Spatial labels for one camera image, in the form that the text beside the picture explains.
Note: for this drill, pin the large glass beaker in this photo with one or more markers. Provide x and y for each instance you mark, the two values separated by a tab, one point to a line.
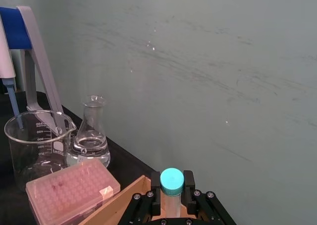
29	155

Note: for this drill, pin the glass conical flask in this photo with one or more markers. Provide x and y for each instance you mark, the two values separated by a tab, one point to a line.
91	138

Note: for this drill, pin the clear tube with teal cap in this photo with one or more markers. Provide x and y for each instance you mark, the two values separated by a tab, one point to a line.
172	180

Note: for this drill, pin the grey and blue pipette stand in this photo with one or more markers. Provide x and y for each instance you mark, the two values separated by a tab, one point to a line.
37	69

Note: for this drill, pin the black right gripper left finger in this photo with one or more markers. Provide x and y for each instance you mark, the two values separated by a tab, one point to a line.
156	197

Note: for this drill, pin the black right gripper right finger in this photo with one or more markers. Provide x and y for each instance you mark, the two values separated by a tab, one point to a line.
190	197

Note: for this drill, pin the pink plastic tip box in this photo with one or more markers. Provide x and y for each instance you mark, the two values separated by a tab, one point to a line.
69	190

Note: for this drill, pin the white pipette with blue tip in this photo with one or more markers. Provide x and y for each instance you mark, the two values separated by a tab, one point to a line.
6	61

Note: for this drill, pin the black table cloth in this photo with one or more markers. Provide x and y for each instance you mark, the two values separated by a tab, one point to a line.
128	165

